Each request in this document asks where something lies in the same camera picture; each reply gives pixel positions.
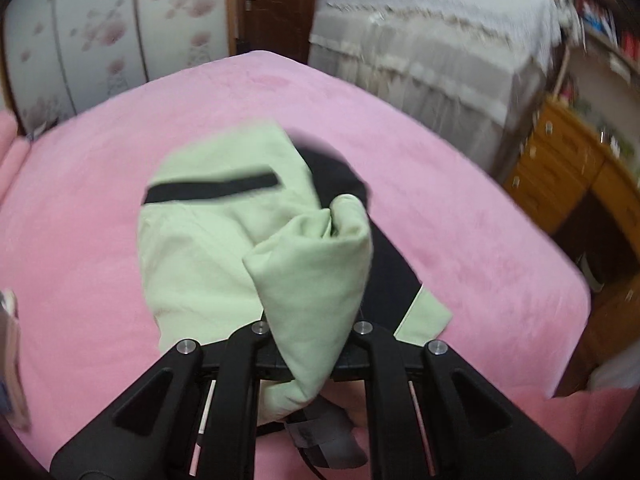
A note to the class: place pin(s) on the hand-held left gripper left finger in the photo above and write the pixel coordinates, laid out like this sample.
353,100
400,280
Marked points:
245,347

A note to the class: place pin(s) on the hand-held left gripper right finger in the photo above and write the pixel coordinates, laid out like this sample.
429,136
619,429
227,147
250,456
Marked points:
375,350

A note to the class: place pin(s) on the green and black hooded jacket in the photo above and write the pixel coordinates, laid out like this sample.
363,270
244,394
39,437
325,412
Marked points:
210,260

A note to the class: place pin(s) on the pink bed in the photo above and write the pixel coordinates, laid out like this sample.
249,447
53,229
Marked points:
75,210

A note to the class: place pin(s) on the person's pink trousers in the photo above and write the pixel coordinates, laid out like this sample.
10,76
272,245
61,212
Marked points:
590,425

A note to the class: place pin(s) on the colourful printed blanket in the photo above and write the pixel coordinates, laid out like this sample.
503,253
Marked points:
10,360

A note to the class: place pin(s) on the white bag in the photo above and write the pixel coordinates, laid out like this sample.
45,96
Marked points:
617,375

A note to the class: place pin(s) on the wooden desk with drawers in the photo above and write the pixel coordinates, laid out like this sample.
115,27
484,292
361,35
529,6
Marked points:
555,160

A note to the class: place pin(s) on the folded pink quilt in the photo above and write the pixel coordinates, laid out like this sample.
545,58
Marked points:
10,160

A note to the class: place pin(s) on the furniture under lace cover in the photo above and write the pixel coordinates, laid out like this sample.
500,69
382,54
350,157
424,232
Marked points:
425,50

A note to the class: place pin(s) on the brown wooden door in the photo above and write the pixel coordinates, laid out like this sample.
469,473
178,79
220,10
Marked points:
270,0

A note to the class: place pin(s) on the floral wardrobe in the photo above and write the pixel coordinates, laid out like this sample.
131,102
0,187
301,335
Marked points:
125,20

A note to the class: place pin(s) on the bookshelf with books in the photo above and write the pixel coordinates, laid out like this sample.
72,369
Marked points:
600,20

